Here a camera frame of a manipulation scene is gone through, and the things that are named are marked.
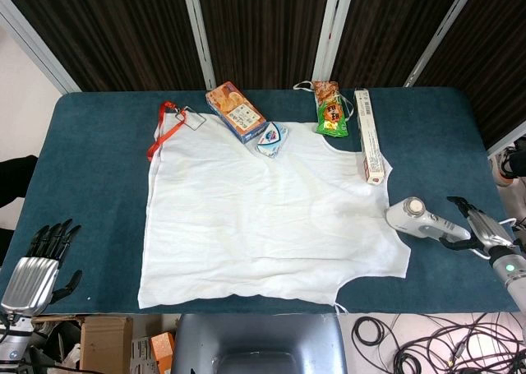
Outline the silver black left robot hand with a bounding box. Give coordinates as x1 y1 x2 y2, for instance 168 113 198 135
0 219 83 318

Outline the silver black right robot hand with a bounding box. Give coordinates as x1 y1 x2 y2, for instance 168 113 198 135
438 196 519 261

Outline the white handheld steam iron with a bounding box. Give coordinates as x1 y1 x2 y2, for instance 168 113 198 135
385 196 472 243

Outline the white sneaker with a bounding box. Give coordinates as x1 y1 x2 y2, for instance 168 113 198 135
488 137 526 186

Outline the brown cardboard box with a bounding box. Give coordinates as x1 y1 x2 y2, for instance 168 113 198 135
79 315 134 374

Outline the black trouser leg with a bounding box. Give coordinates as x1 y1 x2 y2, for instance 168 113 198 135
0 155 39 210

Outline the teal table cover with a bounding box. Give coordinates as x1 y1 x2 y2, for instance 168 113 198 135
0 86 521 316

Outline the small orange box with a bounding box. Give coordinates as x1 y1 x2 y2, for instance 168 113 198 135
150 331 176 373

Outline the long white wrap box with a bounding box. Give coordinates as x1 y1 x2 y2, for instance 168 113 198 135
353 87 386 185

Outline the dark slatted partition panel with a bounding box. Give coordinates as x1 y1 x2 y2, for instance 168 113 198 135
180 0 357 90
0 0 217 94
404 0 526 153
311 0 482 90

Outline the green orange snack bag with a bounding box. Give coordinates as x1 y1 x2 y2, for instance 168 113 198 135
311 80 350 138

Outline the white sleeveless shirt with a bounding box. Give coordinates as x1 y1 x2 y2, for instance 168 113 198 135
137 111 412 313

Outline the blue white soap box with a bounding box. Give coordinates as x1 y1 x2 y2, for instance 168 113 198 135
255 121 289 160

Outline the orange blue biscuit box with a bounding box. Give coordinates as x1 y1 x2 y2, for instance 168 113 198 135
205 81 267 145

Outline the black cable tangle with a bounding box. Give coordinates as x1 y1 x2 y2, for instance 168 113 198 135
351 314 526 374

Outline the red lanyard with badge holder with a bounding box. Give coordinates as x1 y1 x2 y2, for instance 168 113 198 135
146 100 206 161

